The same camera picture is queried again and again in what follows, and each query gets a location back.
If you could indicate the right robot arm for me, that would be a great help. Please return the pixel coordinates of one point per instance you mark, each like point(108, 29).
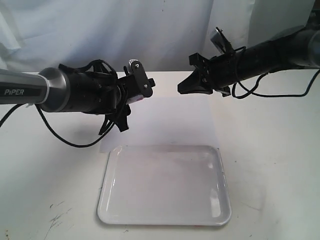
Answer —
point(295, 48)

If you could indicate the white backdrop curtain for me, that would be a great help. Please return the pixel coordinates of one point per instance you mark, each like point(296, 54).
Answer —
point(162, 34)

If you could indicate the white plastic tray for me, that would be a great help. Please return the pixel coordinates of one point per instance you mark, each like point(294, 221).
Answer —
point(164, 185)

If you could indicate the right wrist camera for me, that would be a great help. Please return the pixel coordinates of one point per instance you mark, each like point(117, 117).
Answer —
point(221, 42)

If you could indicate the white paper sheet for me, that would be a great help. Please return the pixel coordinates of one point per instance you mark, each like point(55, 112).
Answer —
point(182, 120)

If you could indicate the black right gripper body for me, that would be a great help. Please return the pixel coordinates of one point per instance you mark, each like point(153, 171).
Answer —
point(216, 71)

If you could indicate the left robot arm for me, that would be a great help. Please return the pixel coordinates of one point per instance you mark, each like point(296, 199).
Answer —
point(92, 89)

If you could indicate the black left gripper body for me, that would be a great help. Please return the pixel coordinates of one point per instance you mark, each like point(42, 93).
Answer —
point(118, 91)

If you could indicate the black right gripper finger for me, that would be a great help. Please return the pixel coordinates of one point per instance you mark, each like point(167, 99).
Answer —
point(191, 85)
point(207, 89)

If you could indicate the spray paint can coloured dots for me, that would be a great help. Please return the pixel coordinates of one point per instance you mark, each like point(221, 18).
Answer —
point(132, 98)

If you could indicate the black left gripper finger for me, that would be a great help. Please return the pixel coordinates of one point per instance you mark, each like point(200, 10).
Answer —
point(141, 84)

